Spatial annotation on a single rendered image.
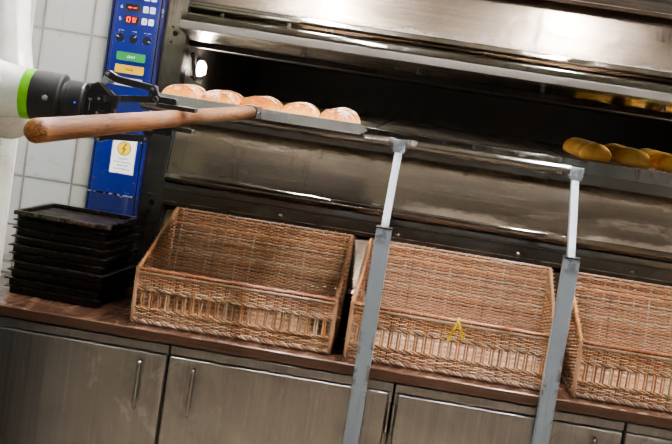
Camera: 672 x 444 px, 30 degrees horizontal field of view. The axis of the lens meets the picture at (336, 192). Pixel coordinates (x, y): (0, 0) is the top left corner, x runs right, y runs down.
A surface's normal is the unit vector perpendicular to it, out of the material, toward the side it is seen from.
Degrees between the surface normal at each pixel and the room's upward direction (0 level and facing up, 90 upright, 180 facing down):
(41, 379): 90
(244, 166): 70
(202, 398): 90
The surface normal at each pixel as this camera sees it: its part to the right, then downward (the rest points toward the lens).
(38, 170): -0.08, 0.07
